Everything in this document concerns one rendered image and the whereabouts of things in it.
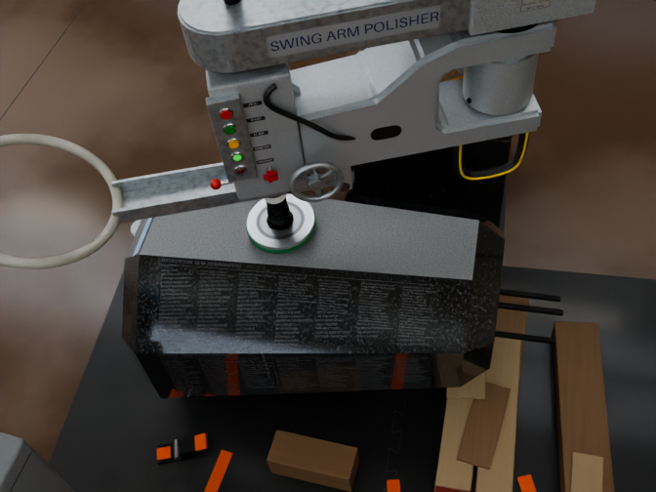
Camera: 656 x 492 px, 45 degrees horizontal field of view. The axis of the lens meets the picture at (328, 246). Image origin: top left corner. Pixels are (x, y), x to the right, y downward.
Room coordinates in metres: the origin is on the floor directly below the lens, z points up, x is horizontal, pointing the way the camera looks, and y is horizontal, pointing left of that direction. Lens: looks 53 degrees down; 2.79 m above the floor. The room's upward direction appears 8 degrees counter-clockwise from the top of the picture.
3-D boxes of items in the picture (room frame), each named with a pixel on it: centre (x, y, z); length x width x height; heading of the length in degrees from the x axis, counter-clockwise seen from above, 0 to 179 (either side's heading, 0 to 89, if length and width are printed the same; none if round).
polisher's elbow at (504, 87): (1.61, -0.52, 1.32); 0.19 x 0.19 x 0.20
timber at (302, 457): (1.10, 0.16, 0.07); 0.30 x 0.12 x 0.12; 68
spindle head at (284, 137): (1.57, 0.05, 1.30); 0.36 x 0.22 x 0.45; 93
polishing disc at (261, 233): (1.57, 0.13, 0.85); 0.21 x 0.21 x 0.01
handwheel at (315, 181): (1.46, 0.01, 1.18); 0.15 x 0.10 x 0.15; 93
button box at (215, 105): (1.45, 0.20, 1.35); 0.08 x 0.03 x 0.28; 93
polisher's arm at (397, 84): (1.58, -0.26, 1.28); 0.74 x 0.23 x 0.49; 93
